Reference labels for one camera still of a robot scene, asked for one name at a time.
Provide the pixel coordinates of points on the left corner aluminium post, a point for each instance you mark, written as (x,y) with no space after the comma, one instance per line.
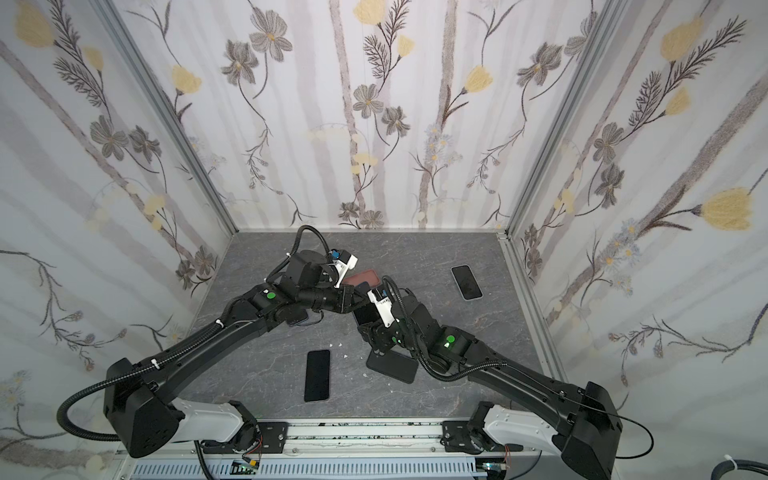
(108,15)

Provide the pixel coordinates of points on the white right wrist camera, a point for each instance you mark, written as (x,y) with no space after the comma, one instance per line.
(381,299)

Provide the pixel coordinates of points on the blue-edged phone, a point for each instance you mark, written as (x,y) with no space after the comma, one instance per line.
(366,314)

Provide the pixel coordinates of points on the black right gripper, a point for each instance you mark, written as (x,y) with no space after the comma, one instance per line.
(380,339)

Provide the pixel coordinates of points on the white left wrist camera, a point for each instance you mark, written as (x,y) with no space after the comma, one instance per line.
(343,261)

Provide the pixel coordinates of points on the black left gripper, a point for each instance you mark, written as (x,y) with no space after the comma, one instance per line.
(345,296)

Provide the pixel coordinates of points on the corner aluminium post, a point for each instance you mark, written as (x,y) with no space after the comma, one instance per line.
(596,45)
(108,15)

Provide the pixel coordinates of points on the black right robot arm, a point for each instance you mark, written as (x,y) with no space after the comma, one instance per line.
(587,428)

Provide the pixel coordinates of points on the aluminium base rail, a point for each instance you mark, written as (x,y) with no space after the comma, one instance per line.
(506,444)

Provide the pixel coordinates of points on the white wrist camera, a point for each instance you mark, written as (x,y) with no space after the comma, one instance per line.
(343,261)
(381,299)

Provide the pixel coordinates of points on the large black phone case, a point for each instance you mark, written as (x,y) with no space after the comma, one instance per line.
(393,365)

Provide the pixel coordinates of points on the pink phone case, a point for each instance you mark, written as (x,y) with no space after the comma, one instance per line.
(368,277)

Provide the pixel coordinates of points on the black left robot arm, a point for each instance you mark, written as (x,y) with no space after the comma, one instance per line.
(144,407)

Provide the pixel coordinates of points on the purple-edged phone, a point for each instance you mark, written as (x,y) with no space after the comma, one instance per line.
(466,282)
(317,376)

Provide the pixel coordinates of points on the white slotted cable duct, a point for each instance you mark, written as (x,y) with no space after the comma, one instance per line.
(355,468)

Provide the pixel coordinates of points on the right corner aluminium post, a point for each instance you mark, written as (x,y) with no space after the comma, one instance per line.
(596,45)

